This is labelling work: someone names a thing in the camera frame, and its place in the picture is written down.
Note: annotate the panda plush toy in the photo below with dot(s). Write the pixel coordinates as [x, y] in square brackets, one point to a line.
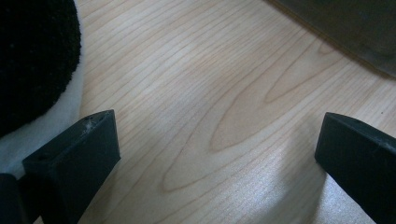
[37, 62]

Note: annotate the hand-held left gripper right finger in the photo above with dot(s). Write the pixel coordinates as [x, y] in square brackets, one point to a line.
[361, 161]

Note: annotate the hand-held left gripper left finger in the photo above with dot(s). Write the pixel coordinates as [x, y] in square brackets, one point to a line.
[74, 168]

